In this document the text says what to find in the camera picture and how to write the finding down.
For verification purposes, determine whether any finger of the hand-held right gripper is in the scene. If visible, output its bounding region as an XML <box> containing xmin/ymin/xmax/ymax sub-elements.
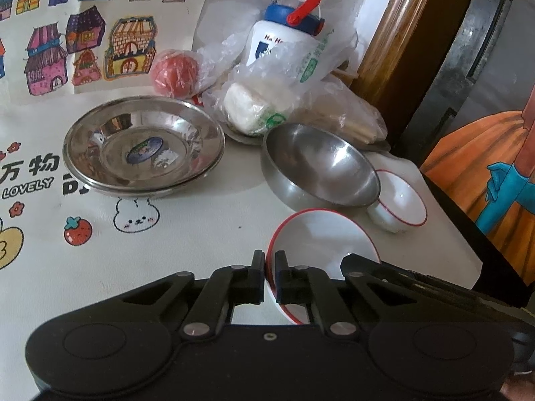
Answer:
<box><xmin>340</xmin><ymin>254</ymin><xmax>473</xmax><ymax>310</ymax></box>

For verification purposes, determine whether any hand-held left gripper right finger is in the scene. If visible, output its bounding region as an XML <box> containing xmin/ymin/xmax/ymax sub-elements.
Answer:
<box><xmin>274</xmin><ymin>251</ymin><xmax>423</xmax><ymax>339</ymax></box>

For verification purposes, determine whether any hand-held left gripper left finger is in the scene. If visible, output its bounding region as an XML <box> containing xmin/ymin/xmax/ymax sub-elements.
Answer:
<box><xmin>113</xmin><ymin>251</ymin><xmax>266</xmax><ymax>340</ymax></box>

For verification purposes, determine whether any large white red-rimmed bowl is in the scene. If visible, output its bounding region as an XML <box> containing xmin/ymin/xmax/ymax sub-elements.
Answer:
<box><xmin>265</xmin><ymin>209</ymin><xmax>381</xmax><ymax>326</ymax></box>

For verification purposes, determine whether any small white printed bowl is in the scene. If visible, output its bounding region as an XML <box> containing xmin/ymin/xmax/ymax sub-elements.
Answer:
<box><xmin>366</xmin><ymin>169</ymin><xmax>429</xmax><ymax>234</ymax></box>

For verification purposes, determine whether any stainless steel bowl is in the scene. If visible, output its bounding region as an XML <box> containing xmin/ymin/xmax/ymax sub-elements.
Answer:
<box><xmin>261</xmin><ymin>123</ymin><xmax>381</xmax><ymax>212</ymax></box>

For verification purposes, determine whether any large stainless steel plate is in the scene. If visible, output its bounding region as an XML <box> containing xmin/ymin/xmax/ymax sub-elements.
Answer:
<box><xmin>71</xmin><ymin>163</ymin><xmax>219</xmax><ymax>198</ymax></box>

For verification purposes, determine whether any small stainless steel plate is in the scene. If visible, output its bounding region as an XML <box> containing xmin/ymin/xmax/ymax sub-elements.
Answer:
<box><xmin>63</xmin><ymin>96</ymin><xmax>227</xmax><ymax>189</ymax></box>

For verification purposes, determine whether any printed white table cloth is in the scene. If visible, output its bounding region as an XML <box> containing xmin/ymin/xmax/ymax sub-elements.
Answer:
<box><xmin>0</xmin><ymin>92</ymin><xmax>484</xmax><ymax>343</ymax></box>

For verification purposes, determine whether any painting of orange dress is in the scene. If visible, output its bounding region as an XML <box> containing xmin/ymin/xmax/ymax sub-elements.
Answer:
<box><xmin>419</xmin><ymin>92</ymin><xmax>535</xmax><ymax>277</ymax></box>

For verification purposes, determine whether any clear bag of flatbreads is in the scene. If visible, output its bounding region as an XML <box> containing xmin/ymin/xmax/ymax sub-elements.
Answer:
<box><xmin>293</xmin><ymin>84</ymin><xmax>388</xmax><ymax>148</ymax></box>

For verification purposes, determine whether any white steamed bun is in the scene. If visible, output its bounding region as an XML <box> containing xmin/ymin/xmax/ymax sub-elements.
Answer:
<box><xmin>224</xmin><ymin>82</ymin><xmax>290</xmax><ymax>135</ymax></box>

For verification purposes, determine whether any clear plastic bag green print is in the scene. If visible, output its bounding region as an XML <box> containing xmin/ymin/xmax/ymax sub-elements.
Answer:
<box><xmin>200</xmin><ymin>29</ymin><xmax>361</xmax><ymax>138</ymax></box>

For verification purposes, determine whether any red ball in plastic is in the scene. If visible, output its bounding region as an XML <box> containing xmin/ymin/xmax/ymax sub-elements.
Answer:
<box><xmin>150</xmin><ymin>49</ymin><xmax>200</xmax><ymax>100</ymax></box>

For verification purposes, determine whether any black door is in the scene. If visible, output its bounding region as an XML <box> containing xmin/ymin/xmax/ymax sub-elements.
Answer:
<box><xmin>393</xmin><ymin>0</ymin><xmax>535</xmax><ymax>310</ymax></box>

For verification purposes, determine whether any white bottle with blue lid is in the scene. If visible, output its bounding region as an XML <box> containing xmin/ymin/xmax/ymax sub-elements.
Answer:
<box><xmin>244</xmin><ymin>0</ymin><xmax>326</xmax><ymax>68</ymax></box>

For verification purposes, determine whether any paper drawing of coloured houses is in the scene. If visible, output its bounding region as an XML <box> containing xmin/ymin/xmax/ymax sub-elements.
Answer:
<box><xmin>0</xmin><ymin>0</ymin><xmax>219</xmax><ymax>108</ymax></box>

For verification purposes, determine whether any wooden door frame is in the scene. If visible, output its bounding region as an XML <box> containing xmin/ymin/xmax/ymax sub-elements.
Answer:
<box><xmin>354</xmin><ymin>0</ymin><xmax>482</xmax><ymax>156</ymax></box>

